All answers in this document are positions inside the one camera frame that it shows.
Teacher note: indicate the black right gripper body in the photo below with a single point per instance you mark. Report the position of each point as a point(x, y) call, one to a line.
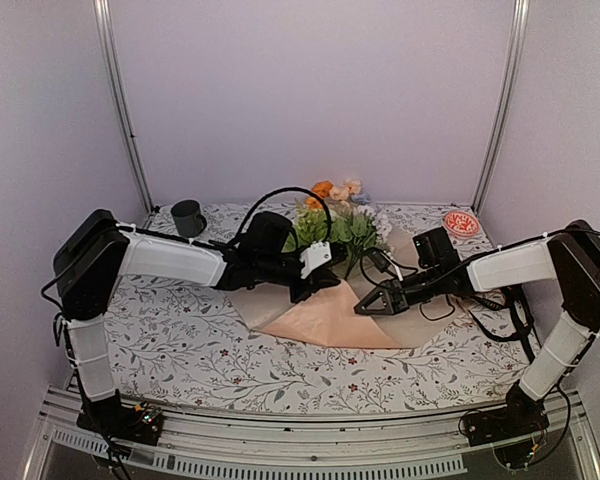
point(420, 294)

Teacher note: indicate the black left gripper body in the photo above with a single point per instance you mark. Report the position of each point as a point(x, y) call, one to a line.
point(312, 285)

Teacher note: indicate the peach wrapping paper sheet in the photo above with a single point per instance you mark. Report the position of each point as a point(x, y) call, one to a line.
point(327, 318)

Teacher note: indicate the pale lavender flower bunch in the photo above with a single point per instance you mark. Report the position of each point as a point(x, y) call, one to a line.
point(356, 230)

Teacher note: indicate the blue fake flower stem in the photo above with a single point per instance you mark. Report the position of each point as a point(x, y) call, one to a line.
point(361, 199)

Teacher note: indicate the orange fake flower stem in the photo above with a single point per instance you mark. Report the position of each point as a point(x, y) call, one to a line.
point(339, 196)

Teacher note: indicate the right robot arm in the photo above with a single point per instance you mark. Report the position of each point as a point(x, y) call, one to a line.
point(568, 257)

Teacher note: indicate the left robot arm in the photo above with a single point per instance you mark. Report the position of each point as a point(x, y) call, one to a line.
point(103, 250)

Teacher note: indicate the red patterned small dish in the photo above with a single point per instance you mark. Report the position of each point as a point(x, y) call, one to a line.
point(461, 224)

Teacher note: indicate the dark grey mug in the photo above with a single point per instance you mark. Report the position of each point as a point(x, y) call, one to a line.
point(188, 218)

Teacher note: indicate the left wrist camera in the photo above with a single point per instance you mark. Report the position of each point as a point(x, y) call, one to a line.
point(313, 257)

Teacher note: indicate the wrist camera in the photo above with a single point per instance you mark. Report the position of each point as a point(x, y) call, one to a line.
point(384, 264)
point(313, 257)

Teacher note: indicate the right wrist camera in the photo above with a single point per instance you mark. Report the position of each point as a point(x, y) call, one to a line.
point(384, 264)

